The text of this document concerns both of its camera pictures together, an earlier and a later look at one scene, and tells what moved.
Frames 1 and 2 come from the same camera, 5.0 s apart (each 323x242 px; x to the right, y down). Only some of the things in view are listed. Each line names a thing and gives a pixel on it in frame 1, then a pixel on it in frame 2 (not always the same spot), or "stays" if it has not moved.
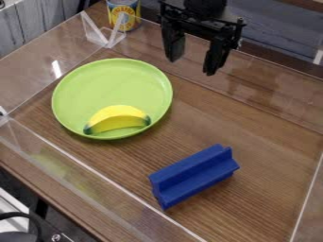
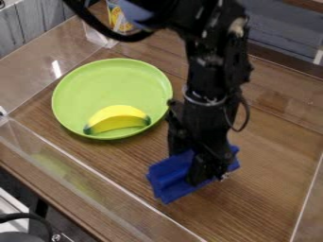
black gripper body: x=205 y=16 -> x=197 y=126
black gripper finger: x=172 y=34 -> x=179 y=138
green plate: x=102 y=83 stays
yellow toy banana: x=114 y=116 stays
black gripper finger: x=217 y=53 -> x=207 y=166
